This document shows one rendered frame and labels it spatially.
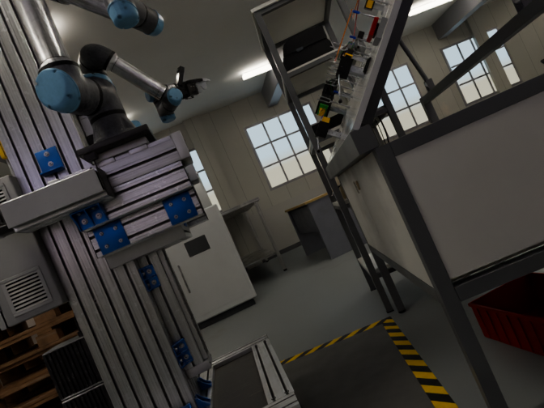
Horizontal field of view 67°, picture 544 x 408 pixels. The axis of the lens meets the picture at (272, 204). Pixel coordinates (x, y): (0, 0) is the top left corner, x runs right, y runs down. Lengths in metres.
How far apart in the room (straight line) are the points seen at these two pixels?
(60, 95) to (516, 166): 1.22
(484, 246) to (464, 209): 0.11
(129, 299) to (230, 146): 6.50
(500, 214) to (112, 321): 1.24
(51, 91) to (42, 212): 0.34
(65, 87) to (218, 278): 3.09
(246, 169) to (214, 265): 3.92
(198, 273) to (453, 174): 3.31
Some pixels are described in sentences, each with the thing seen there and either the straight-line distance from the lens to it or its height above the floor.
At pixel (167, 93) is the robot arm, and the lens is 2.06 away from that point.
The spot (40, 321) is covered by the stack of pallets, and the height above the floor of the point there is 0.72.
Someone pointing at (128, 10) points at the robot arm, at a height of 1.41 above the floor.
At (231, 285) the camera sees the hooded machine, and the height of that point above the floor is 0.28.
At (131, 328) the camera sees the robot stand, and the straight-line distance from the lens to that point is 1.55.
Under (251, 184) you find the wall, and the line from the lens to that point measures 7.76.
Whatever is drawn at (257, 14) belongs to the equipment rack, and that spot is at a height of 1.82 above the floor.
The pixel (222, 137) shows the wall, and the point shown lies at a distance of 7.91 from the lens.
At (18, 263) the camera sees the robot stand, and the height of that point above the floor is 0.94.
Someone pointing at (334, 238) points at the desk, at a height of 0.21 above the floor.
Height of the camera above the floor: 0.75
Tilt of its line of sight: 1 degrees up
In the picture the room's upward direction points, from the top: 24 degrees counter-clockwise
